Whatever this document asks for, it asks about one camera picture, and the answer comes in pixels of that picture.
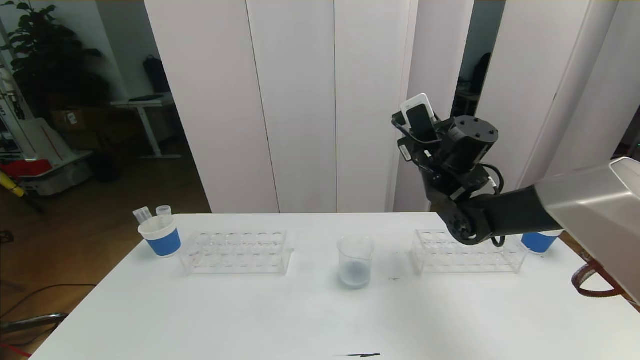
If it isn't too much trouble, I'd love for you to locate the clear plastic beaker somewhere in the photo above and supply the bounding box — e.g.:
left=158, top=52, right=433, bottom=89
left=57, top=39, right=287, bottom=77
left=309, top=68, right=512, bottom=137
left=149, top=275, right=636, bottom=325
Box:
left=336, top=233, right=375, bottom=290

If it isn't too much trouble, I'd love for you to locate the clear acrylic test tube rack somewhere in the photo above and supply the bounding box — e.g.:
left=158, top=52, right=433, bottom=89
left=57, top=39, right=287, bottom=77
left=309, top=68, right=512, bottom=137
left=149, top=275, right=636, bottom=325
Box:
left=411, top=228, right=528, bottom=274
left=180, top=229, right=295, bottom=275

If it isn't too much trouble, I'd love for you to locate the blue and white paper cup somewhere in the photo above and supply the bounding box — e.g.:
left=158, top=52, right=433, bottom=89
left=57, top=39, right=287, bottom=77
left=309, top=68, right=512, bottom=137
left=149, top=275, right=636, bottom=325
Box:
left=521, top=231, right=563, bottom=255
left=138, top=215, right=182, bottom=258

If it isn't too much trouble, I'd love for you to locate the black backpack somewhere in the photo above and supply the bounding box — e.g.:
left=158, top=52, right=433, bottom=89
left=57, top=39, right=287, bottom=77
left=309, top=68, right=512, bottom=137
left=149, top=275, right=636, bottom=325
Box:
left=143, top=56, right=172, bottom=96

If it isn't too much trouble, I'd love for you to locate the brown cardboard box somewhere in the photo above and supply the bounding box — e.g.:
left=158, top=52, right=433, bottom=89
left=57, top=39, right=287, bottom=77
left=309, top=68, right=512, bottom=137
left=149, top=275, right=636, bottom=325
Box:
left=52, top=109, right=101, bottom=132

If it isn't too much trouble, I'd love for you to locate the white machine with red line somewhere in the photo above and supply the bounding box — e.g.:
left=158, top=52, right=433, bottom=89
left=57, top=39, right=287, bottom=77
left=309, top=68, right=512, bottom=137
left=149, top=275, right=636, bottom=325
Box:
left=17, top=118, right=96, bottom=197

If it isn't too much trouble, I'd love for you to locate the dark green potted plant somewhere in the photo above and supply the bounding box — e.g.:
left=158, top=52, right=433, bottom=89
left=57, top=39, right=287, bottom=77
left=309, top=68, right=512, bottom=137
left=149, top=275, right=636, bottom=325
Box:
left=2, top=0, right=113, bottom=120

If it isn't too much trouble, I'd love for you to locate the yellow tool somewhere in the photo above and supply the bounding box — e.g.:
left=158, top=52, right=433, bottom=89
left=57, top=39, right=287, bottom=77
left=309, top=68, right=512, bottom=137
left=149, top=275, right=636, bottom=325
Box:
left=0, top=170, right=28, bottom=199

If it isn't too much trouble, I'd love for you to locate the white robot column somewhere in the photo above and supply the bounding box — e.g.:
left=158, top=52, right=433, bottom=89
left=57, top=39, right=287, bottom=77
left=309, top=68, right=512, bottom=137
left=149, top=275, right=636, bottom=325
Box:
left=0, top=50, right=38, bottom=162

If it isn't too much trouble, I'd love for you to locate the grey metal chair leg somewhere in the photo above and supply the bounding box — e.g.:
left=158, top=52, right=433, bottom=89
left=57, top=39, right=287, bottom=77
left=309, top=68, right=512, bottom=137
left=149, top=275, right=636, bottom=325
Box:
left=0, top=313, right=71, bottom=335

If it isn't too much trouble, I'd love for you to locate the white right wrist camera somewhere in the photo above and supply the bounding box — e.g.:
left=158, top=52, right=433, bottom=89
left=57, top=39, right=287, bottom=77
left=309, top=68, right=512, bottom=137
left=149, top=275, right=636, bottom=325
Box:
left=400, top=93, right=437, bottom=133

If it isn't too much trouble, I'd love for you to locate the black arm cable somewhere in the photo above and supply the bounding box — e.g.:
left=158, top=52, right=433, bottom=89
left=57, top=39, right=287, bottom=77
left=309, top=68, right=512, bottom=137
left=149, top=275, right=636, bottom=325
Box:
left=480, top=162, right=507, bottom=248

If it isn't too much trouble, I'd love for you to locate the black floor cable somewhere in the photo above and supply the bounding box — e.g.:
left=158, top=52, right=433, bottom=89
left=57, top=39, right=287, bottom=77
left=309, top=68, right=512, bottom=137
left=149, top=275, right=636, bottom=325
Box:
left=0, top=284, right=98, bottom=321

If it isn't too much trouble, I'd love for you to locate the dark brown strap loop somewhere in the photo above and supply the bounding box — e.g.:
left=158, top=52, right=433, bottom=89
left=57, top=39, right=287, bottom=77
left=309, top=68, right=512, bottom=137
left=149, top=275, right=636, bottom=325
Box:
left=572, top=262, right=626, bottom=299

